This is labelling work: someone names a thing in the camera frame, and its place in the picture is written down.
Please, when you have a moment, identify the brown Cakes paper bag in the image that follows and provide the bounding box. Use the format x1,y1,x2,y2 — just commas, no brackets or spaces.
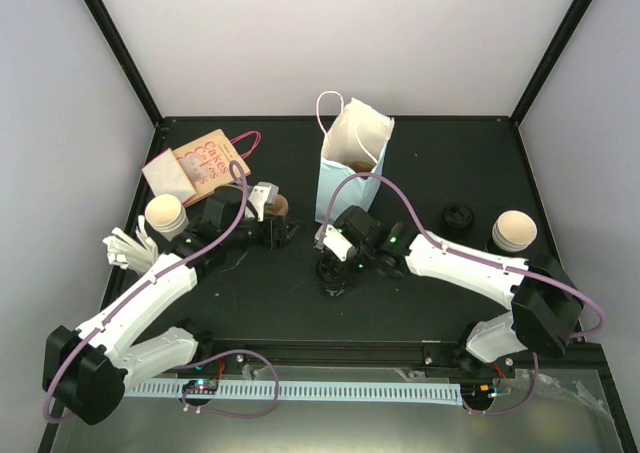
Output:
173,129,262,207

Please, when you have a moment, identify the light blue paper bag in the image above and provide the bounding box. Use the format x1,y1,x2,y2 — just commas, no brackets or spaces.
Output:
315,91,395,223

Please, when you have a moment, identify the white pink-edged napkin pack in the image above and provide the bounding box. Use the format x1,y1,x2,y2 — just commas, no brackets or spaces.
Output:
142,148,196,204

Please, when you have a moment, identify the purple cable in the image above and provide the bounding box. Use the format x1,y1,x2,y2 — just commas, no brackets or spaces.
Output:
322,172,607,336
41,160,252,423

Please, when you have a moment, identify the black right frame post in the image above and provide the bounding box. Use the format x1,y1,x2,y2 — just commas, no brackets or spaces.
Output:
510,0,593,126

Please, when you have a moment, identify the black frame post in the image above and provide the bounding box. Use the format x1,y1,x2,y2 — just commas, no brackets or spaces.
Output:
83,0,163,126
510,0,593,126

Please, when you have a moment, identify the black coffee lid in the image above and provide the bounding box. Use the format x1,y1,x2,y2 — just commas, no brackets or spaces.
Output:
440,204,475,233

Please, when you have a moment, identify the right paper cup stack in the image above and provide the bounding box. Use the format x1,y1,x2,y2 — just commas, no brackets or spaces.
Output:
486,210,538,254

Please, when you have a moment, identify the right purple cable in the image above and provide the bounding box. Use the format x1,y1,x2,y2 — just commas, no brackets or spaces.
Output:
322,172,607,336

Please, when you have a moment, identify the light blue slotted cable duct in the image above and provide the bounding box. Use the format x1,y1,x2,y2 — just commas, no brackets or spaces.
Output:
125,378,462,406

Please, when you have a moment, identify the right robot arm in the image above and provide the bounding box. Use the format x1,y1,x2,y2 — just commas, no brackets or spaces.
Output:
314,206,584,376

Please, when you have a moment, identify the left paper cup stack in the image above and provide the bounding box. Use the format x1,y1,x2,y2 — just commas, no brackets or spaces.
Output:
144,194,189,241

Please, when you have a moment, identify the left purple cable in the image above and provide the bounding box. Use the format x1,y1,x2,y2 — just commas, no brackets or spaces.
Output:
41,160,252,423

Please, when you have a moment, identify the black left frame post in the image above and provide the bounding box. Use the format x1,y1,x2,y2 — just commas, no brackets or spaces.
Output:
83,0,163,126

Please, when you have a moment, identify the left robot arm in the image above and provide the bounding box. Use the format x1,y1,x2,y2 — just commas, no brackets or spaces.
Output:
42,182,300,425

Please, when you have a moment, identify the brown pulp cup carrier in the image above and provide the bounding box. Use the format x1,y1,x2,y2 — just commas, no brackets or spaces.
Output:
348,160,375,173

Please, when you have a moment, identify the paper cup stack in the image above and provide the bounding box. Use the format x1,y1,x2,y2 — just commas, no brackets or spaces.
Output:
486,210,538,254
144,194,189,241

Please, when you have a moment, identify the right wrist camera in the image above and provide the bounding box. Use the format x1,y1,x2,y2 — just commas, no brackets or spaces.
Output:
314,225,356,262

